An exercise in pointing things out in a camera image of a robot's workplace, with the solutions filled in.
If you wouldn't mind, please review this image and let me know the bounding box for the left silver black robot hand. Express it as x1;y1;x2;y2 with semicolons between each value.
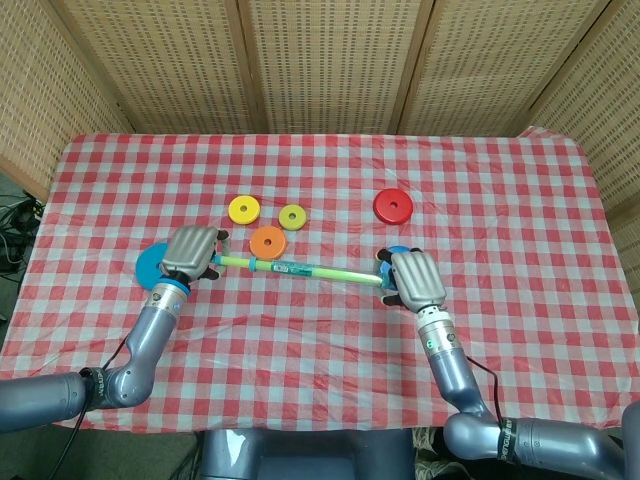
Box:
159;225;232;289

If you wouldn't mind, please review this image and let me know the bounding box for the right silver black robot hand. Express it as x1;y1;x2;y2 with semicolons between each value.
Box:
374;247;449;312

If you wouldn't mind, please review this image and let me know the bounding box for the green and blue toy stick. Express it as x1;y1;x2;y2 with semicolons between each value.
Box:
212;254;390;290

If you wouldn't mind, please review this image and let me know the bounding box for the red white checkered tablecloth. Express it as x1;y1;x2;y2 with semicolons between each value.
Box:
0;130;640;434

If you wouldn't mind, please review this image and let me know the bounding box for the dark camouflage fabric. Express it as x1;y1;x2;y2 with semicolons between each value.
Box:
412;427;451;480

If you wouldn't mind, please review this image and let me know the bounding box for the woven bamboo screen panel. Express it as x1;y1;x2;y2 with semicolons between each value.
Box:
397;0;626;137
0;0;135;201
519;0;640;281
49;0;264;135
234;0;434;135

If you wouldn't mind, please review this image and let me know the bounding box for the blue-grey robot torso base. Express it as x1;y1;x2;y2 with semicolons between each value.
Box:
199;427;416;480

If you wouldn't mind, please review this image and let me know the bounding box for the blue wooden ring disc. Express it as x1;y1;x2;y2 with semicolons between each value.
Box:
377;244;410;290

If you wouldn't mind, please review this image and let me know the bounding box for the large teal ring disc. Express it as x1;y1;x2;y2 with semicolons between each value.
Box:
134;242;172;292

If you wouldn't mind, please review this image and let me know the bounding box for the yellow wooden ring disc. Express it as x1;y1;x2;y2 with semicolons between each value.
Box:
227;194;262;227

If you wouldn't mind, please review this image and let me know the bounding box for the orange wooden ring disc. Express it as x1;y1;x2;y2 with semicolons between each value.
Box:
248;225;288;261

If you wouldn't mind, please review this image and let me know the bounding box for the red wooden ring disc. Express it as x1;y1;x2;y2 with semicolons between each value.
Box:
373;188;416;226

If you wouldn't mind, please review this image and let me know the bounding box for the small yellow-green ring disc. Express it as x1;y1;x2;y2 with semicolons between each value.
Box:
277;204;308;232

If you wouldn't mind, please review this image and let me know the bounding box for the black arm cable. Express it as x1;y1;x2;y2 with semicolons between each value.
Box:
58;335;131;480
467;355;504;427

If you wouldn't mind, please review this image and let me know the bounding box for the black cable bundle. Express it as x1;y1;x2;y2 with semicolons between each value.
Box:
0;192;45;274

